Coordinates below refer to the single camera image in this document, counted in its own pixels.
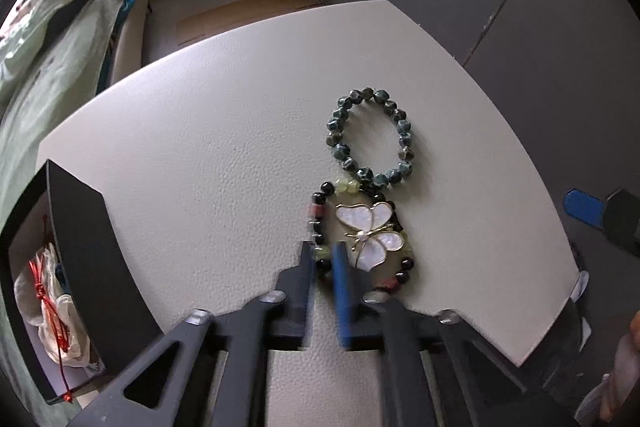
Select teal bead bracelet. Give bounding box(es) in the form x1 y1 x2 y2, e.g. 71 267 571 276
325 87 416 190

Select light green duvet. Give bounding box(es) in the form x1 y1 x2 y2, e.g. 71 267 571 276
0 0 123 82

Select red cord bracelet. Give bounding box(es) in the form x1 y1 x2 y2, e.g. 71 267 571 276
29 214 76 403

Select black gift box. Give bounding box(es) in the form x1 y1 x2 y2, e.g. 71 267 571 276
0 159 166 405

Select white plastic pouch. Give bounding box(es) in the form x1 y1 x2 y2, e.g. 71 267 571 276
14 244 103 370

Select butterfly charm bead bracelet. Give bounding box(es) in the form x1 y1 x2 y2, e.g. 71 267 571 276
307 177 418 298

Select person's right forearm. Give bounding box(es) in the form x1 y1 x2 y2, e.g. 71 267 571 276
597 307 640 427

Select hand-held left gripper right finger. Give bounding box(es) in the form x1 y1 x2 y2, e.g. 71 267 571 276
332 242 586 427

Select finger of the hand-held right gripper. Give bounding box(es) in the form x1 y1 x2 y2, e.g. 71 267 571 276
562 187 640 254

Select cardboard floor sheets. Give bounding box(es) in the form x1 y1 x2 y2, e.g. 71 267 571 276
175 0 323 45

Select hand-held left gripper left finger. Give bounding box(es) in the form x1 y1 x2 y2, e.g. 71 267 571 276
65 241 318 427

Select white leather low table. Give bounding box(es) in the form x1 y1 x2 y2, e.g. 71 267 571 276
37 0 583 427

